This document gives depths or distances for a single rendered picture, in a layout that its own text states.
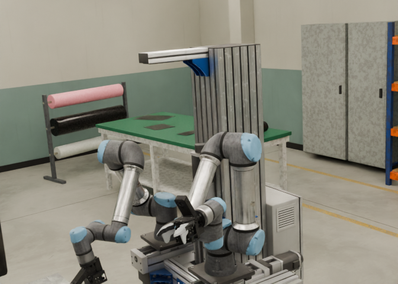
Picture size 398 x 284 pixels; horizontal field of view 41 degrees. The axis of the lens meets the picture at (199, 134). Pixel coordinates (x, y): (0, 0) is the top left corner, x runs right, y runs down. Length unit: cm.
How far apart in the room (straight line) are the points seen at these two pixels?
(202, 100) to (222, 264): 78
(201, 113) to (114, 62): 691
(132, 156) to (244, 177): 56
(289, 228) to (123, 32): 715
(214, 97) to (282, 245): 86
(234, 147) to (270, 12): 682
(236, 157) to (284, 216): 66
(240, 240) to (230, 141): 43
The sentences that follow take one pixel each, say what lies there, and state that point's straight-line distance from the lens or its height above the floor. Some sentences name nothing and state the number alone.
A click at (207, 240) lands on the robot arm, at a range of 209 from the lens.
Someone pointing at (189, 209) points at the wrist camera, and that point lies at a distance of 191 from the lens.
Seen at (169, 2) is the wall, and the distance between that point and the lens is 1005.
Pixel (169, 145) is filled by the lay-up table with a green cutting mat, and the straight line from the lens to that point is 580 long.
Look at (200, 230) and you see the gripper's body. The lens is 197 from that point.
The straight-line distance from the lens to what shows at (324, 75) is 778.
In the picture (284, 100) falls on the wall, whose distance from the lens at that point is 882.
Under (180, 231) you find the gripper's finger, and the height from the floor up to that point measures 146.
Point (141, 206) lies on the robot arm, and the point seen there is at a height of 122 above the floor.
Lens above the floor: 215
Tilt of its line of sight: 12 degrees down
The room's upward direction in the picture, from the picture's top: 3 degrees counter-clockwise
